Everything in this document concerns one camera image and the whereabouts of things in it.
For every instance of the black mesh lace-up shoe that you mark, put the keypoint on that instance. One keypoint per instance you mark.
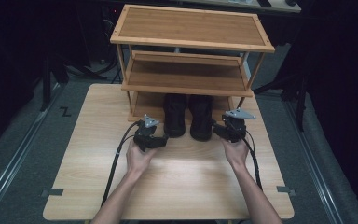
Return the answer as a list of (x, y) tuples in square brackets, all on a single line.
[(201, 116), (174, 115)]

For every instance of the grey metal floor rail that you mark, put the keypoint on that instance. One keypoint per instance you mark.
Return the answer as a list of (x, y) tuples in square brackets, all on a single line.
[(15, 165), (313, 161)]

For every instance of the person's right hand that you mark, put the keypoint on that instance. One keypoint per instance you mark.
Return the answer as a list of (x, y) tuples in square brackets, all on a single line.
[(236, 154)]

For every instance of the wooden shoe rack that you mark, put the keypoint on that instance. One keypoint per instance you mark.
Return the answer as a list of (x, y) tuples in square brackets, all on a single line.
[(186, 46)]

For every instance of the black metal stand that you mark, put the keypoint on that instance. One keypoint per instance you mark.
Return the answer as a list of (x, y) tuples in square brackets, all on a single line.
[(295, 96), (51, 81)]

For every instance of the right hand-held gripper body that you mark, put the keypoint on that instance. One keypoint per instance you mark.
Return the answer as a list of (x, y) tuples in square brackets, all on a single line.
[(236, 126)]

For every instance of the grey table bracket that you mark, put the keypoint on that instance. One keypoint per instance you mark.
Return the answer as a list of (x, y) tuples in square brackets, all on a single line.
[(286, 189), (52, 192)]

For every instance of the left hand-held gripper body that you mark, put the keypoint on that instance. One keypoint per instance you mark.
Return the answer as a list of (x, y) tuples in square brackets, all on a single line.
[(145, 133)]

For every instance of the person's left hand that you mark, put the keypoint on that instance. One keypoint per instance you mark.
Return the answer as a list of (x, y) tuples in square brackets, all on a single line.
[(138, 160)]

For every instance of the background desk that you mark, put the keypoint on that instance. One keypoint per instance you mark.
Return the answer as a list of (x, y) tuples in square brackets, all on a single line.
[(245, 4)]

